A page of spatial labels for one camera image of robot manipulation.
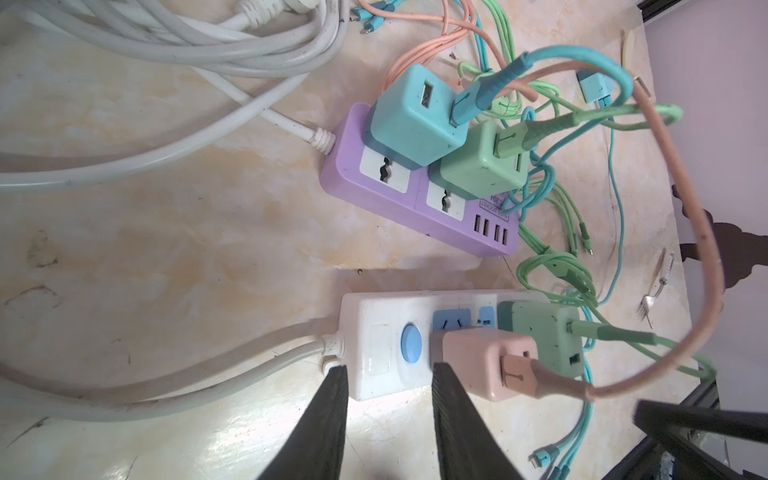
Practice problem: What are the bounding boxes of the small wooden brush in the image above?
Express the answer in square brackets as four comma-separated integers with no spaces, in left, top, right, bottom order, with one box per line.
[621,30,636,78]

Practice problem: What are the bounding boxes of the teal green charger plug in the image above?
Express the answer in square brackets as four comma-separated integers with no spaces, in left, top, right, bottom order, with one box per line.
[576,70,616,108]

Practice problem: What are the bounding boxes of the purple power strip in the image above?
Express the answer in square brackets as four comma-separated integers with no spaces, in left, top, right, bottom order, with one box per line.
[319,102,518,258]

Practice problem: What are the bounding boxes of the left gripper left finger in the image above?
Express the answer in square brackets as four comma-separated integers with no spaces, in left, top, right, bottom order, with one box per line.
[259,366,349,479]

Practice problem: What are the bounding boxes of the pink charger plug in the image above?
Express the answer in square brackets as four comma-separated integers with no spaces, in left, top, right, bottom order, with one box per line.
[430,327,538,402]

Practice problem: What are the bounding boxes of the small green charger plug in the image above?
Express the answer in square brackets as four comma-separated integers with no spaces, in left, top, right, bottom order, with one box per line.
[497,300,584,379]

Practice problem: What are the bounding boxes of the tangled green pink cables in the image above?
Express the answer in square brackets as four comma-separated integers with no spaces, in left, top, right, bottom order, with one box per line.
[350,0,726,480]

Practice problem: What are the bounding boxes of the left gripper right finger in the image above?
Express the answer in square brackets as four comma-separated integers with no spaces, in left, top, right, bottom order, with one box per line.
[431,362,521,479]

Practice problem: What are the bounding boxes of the white blue power strip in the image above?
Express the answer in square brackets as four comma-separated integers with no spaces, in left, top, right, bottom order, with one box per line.
[323,290,546,401]

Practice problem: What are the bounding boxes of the teal multi-head charging cable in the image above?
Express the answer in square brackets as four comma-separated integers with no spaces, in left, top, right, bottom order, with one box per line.
[449,44,636,130]

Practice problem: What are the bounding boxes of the light green charger plug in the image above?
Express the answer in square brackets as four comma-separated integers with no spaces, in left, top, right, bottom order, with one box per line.
[428,121,530,200]

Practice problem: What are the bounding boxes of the white coiled power cord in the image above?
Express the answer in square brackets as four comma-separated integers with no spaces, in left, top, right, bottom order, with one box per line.
[0,0,352,421]

